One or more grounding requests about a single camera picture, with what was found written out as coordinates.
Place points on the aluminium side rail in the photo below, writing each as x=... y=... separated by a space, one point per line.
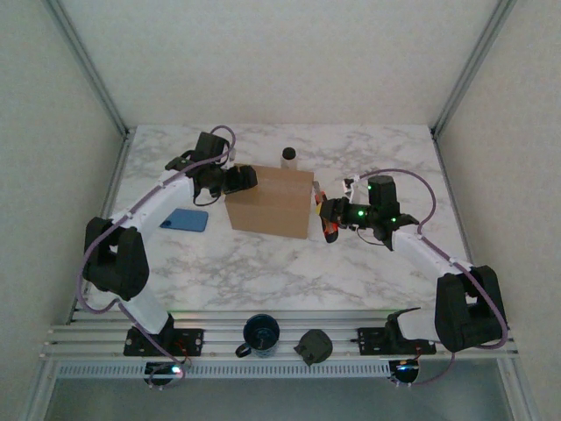
x=443 y=175
x=123 y=144

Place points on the brown cardboard express box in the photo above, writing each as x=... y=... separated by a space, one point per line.
x=271 y=206

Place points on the dark blue mug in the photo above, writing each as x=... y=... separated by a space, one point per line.
x=262 y=335

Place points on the aluminium mounting rail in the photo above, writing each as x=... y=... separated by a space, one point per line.
x=219 y=333

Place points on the right controller board with light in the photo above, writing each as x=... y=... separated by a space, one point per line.
x=405 y=373

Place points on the orange and black utility knife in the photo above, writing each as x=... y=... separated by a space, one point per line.
x=329 y=232

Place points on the left controller board with light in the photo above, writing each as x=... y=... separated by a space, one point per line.
x=164 y=373

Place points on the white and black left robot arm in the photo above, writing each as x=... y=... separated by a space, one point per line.
x=149 y=210

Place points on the aluminium frame post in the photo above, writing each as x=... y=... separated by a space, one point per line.
x=85 y=66
x=473 y=66

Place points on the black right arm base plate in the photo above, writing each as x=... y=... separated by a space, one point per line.
x=370 y=342

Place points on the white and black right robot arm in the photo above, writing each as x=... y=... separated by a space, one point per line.
x=421 y=250

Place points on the white bottle with black cap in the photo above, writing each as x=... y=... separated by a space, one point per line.
x=289 y=160

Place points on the controller board with light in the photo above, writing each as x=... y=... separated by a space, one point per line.
x=164 y=373
x=405 y=373

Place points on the dark green round tape measure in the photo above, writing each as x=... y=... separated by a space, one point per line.
x=314 y=346

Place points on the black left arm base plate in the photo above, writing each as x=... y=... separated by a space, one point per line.
x=193 y=342

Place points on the blue smartphone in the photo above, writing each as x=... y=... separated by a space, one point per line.
x=184 y=220

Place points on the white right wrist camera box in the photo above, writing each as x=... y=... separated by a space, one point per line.
x=352 y=188

